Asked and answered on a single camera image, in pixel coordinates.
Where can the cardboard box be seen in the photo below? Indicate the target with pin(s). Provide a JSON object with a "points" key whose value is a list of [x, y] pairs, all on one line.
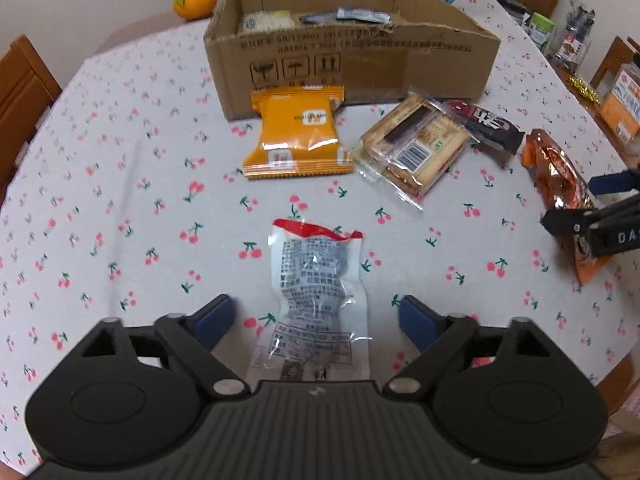
{"points": [[360, 65]]}

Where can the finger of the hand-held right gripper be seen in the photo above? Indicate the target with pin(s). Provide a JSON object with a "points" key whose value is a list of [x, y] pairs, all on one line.
{"points": [[612, 182], [565, 221]]}

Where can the orange label clear box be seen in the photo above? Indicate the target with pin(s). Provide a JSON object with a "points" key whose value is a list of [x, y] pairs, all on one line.
{"points": [[622, 105]]}

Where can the glass jar with pens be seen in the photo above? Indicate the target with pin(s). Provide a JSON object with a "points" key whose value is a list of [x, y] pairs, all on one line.
{"points": [[572, 40]]}

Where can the black red snack packet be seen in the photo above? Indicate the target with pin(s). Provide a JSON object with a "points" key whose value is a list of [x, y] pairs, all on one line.
{"points": [[487, 127]]}

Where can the clear cake packet red edge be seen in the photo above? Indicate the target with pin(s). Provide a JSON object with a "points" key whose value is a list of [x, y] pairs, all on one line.
{"points": [[312, 290]]}

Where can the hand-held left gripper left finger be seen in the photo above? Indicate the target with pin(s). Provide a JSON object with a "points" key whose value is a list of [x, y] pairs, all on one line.
{"points": [[215, 316]]}

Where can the cherry print tablecloth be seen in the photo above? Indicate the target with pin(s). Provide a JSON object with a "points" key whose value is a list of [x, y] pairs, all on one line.
{"points": [[125, 185]]}

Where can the orange foil snack packet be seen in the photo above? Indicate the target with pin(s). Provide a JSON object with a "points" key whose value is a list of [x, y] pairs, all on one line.
{"points": [[560, 175]]}

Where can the gold ornament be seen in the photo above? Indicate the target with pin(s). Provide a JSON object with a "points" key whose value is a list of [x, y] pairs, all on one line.
{"points": [[585, 91]]}

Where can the green lid bottle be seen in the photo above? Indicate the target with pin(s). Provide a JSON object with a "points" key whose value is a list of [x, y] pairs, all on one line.
{"points": [[541, 30]]}

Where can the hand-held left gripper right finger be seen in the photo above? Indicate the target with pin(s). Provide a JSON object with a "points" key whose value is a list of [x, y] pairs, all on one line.
{"points": [[419, 317]]}

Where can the long fish strip packet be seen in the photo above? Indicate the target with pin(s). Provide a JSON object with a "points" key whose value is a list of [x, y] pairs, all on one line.
{"points": [[267, 21]]}

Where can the clear brown biscuit packet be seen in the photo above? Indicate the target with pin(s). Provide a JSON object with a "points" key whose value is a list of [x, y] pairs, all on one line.
{"points": [[415, 145]]}

